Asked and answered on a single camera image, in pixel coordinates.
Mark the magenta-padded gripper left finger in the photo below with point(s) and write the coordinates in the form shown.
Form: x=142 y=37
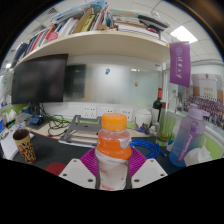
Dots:
x=78 y=173

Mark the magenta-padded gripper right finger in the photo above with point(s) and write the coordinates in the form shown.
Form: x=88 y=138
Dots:
x=148 y=171

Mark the orange-capped drink bottle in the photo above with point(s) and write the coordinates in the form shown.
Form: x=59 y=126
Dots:
x=113 y=150

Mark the purple translucent water jug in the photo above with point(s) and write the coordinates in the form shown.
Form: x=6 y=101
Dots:
x=186 y=140

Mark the dark blue desk mat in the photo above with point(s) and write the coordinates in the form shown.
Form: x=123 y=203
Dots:
x=163 y=163

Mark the flat round red coaster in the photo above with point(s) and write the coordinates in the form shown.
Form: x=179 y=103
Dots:
x=56 y=168

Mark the black red-edged desk mat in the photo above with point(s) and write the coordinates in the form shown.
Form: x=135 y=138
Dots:
x=56 y=150

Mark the grey metal laptop stand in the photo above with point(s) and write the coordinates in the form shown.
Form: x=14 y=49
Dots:
x=80 y=133

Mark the green tinted glass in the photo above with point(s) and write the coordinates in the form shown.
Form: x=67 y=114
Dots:
x=164 y=130

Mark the crumpled white tissue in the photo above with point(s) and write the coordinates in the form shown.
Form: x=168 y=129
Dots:
x=198 y=156

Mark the white round jar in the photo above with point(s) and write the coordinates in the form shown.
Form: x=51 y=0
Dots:
x=143 y=118

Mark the floral patterned paper cup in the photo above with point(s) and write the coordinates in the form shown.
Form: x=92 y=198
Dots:
x=26 y=146

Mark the dark wine bottle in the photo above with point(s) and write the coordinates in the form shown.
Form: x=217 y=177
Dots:
x=157 y=108

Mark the small blue box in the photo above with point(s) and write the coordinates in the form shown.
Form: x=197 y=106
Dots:
x=36 y=120

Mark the white handwritten paper sheet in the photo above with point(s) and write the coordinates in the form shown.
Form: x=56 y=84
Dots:
x=8 y=146

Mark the group photo poster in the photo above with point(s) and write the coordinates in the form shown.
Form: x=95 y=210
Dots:
x=206 y=100

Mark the black computer monitor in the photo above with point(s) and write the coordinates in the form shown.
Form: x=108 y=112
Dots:
x=38 y=80

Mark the purple hanging pennant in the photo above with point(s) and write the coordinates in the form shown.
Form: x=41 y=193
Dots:
x=180 y=65

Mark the white wall socket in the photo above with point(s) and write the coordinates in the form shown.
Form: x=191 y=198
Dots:
x=89 y=112
x=107 y=111
x=126 y=114

